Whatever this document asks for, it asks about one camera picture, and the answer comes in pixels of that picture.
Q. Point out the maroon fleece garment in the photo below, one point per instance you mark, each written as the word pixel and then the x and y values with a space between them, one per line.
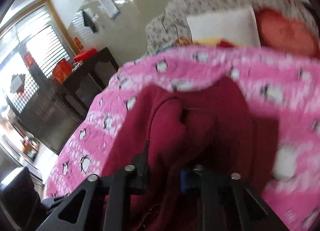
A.
pixel 200 121

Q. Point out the black chair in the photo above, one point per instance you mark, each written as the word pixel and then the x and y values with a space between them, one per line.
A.
pixel 17 196

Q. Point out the flat red gift box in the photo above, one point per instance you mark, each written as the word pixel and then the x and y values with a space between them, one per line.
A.
pixel 85 55

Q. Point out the black wall-mounted device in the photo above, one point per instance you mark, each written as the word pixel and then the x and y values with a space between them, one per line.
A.
pixel 89 20

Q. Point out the red paper sticker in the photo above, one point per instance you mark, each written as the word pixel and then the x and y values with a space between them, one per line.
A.
pixel 78 43

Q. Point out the pink penguin print blanket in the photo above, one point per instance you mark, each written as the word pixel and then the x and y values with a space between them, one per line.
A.
pixel 275 83

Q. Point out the red cushion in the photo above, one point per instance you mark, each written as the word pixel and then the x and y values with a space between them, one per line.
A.
pixel 282 30

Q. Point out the white pillow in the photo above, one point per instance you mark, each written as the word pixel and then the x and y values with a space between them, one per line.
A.
pixel 225 25

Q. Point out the dark wooden table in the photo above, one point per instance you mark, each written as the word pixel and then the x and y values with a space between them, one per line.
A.
pixel 100 58

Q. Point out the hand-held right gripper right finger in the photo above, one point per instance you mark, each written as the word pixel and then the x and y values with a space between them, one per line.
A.
pixel 184 181

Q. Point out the metal lattice door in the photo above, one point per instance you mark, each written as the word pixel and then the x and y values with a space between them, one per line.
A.
pixel 37 45

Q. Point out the orange-red gift box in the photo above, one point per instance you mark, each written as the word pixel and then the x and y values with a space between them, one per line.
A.
pixel 61 70

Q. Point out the wall calendar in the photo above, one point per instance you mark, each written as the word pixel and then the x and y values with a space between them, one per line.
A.
pixel 106 3

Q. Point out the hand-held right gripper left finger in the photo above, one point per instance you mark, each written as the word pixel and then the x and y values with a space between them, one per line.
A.
pixel 142 171

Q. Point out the orange and yellow cloth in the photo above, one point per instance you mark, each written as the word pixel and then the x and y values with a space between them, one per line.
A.
pixel 210 40

